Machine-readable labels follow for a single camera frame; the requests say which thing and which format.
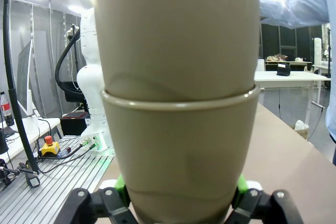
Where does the black box with red top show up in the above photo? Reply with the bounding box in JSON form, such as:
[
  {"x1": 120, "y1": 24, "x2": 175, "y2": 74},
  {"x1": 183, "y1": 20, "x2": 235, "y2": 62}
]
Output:
[{"x1": 60, "y1": 111, "x2": 91, "y2": 136}]

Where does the white crumpled paper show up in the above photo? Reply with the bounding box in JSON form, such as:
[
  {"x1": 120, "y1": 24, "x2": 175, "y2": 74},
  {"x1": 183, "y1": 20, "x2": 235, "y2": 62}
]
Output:
[{"x1": 294, "y1": 119, "x2": 310, "y2": 131}]

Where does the white table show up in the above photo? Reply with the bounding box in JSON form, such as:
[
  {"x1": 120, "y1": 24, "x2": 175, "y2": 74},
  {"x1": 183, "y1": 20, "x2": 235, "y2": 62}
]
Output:
[{"x1": 254, "y1": 70, "x2": 332, "y2": 111}]

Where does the white desk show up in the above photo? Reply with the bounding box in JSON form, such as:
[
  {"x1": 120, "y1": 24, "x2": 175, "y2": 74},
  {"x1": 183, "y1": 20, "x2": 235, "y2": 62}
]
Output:
[{"x1": 0, "y1": 116, "x2": 62, "y2": 162}]

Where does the distant cluttered table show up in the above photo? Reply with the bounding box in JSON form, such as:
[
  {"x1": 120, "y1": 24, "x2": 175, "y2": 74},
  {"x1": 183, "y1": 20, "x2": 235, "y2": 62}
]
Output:
[{"x1": 264, "y1": 54, "x2": 313, "y2": 72}]

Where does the silver computer monitor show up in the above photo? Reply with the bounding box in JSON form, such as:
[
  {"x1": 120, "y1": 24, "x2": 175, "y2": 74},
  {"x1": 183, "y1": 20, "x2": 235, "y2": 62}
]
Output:
[{"x1": 17, "y1": 39, "x2": 36, "y2": 116}]

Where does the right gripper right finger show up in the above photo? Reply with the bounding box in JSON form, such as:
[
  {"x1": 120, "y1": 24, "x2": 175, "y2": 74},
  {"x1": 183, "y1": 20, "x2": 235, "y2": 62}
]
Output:
[{"x1": 225, "y1": 175, "x2": 307, "y2": 224}]

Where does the aluminium slotted base plate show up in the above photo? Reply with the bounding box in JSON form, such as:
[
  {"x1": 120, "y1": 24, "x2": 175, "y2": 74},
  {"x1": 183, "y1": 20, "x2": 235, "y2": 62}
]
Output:
[{"x1": 0, "y1": 134, "x2": 116, "y2": 224}]

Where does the plastic bottle with red label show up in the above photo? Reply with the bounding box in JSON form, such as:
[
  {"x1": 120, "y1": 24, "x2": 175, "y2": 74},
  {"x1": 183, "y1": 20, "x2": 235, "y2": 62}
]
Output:
[{"x1": 0, "y1": 91, "x2": 12, "y2": 127}]

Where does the white upright roll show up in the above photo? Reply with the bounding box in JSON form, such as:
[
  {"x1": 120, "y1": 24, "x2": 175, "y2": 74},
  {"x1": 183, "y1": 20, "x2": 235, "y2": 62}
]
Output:
[{"x1": 313, "y1": 37, "x2": 323, "y2": 67}]

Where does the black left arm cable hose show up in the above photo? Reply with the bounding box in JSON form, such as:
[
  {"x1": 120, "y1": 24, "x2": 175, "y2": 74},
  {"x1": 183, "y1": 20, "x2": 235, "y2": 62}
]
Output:
[{"x1": 55, "y1": 26, "x2": 84, "y2": 96}]

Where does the black cap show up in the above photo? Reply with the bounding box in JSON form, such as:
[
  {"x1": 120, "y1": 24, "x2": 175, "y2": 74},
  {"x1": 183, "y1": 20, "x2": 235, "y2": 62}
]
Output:
[{"x1": 276, "y1": 63, "x2": 291, "y2": 77}]

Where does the black handheld device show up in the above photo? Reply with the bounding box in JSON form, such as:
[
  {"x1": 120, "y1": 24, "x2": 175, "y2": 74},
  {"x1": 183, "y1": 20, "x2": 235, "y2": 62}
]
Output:
[{"x1": 25, "y1": 162, "x2": 40, "y2": 188}]

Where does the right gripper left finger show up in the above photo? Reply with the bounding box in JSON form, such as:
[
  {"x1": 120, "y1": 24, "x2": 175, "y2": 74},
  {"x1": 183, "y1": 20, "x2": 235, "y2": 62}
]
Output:
[{"x1": 56, "y1": 173, "x2": 140, "y2": 224}]

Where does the person in blue shirt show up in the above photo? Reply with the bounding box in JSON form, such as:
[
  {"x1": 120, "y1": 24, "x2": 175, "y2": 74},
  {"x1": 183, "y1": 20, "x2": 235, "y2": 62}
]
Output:
[{"x1": 301, "y1": 0, "x2": 336, "y2": 166}]

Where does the black clamp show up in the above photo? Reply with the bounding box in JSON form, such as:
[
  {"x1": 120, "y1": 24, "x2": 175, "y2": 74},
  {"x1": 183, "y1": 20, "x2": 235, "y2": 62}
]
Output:
[{"x1": 0, "y1": 158, "x2": 21, "y2": 192}]

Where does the yellow emergency stop button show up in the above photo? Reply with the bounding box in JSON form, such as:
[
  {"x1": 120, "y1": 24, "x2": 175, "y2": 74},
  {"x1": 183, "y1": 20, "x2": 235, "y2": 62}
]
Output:
[{"x1": 40, "y1": 135, "x2": 60, "y2": 157}]

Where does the person's left forearm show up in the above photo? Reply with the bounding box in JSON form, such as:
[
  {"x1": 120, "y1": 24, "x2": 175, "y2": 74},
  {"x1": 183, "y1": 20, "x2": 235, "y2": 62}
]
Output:
[{"x1": 259, "y1": 0, "x2": 329, "y2": 29}]

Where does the tan paper cup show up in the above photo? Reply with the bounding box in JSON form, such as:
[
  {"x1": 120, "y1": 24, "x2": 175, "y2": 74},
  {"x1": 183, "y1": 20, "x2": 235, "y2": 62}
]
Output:
[
  {"x1": 101, "y1": 85, "x2": 261, "y2": 224},
  {"x1": 91, "y1": 0, "x2": 261, "y2": 103}
]

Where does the black camera stand pole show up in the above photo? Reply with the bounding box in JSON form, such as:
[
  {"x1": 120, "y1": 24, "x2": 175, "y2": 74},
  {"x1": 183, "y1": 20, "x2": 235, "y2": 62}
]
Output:
[{"x1": 1, "y1": 0, "x2": 40, "y2": 176}]

